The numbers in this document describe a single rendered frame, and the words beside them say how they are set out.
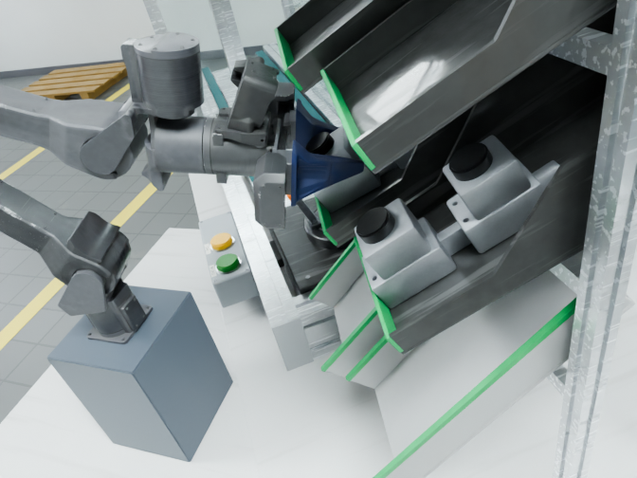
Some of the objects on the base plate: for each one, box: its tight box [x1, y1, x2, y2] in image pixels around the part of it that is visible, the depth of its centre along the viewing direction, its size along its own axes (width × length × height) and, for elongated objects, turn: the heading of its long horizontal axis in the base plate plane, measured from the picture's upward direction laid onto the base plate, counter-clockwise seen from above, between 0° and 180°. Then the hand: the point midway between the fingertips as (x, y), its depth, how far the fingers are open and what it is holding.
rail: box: [209, 115, 314, 372], centre depth 115 cm, size 6×89×11 cm, turn 32°
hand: (328, 151), depth 53 cm, fingers open, 4 cm apart
